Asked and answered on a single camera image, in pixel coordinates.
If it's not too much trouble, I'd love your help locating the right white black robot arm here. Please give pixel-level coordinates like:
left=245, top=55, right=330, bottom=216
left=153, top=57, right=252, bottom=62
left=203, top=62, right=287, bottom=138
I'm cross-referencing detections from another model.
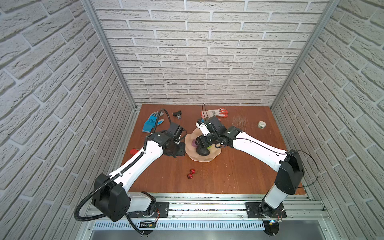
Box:
left=196, top=117, right=305, bottom=218

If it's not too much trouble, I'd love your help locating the white tape roll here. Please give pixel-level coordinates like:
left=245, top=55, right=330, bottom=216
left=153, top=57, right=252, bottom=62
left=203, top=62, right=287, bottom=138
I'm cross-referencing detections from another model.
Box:
left=258, top=121, right=266, bottom=129

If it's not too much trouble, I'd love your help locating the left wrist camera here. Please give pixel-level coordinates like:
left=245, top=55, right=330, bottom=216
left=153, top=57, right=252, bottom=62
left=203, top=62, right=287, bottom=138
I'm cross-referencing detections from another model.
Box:
left=166, top=123, right=184, bottom=140

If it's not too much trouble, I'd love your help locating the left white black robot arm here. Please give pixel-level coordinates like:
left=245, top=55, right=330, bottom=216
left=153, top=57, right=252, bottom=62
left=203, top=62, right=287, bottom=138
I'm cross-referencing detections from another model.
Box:
left=92, top=123, right=186, bottom=222

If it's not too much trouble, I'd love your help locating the dark green avocado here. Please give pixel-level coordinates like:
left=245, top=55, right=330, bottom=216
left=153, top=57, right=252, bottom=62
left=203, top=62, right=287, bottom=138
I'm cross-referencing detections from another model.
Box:
left=196, top=146, right=210, bottom=156

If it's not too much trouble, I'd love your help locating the right thin black cable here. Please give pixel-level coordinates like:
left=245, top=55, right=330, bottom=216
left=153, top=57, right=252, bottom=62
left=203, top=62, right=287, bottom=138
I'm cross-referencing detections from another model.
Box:
left=201, top=103, right=319, bottom=190

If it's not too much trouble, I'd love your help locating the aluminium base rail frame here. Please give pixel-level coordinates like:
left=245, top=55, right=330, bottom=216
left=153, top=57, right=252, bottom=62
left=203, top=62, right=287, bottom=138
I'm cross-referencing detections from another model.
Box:
left=76, top=191, right=341, bottom=240

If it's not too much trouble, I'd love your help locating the black clear relay module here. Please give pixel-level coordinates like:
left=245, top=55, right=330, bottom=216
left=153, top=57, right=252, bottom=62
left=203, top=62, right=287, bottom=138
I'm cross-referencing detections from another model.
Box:
left=173, top=111, right=182, bottom=120

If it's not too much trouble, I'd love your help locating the white red work glove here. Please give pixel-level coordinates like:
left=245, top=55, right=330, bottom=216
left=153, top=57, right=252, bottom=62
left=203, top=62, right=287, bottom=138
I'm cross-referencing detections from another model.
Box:
left=201, top=108, right=229, bottom=118

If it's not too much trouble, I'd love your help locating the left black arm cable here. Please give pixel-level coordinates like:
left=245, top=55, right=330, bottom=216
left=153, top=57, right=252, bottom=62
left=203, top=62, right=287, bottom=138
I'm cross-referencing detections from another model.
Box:
left=73, top=108, right=172, bottom=222

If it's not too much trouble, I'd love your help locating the red cherries pair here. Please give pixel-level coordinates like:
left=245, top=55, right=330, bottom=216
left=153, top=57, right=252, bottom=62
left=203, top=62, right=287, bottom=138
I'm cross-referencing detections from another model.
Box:
left=187, top=169, right=196, bottom=179

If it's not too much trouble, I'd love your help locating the pink wavy fruit bowl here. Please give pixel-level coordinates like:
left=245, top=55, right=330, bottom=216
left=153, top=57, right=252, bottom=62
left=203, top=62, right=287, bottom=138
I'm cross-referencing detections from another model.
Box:
left=185, top=128, right=222, bottom=163

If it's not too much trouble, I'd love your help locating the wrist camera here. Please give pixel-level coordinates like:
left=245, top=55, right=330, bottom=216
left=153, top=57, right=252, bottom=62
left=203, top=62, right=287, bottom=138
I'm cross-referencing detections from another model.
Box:
left=196, top=119, right=210, bottom=136
left=166, top=123, right=184, bottom=140

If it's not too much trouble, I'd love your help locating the purple fig fruit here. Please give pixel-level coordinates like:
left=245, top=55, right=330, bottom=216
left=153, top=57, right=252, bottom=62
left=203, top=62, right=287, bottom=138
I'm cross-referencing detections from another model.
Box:
left=190, top=141, right=197, bottom=148

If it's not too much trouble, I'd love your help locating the blue grey work glove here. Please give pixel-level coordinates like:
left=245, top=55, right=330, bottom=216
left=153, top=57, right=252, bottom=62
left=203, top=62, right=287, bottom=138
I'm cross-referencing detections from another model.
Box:
left=142, top=112, right=158, bottom=133

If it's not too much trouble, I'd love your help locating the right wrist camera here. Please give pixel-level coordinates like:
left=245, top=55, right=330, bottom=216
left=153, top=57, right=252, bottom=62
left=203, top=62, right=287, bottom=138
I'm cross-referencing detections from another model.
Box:
left=196, top=119, right=210, bottom=136

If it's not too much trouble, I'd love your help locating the red handled tool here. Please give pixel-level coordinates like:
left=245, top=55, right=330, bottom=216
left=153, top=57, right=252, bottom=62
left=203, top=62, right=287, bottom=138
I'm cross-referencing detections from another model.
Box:
left=130, top=149, right=139, bottom=157

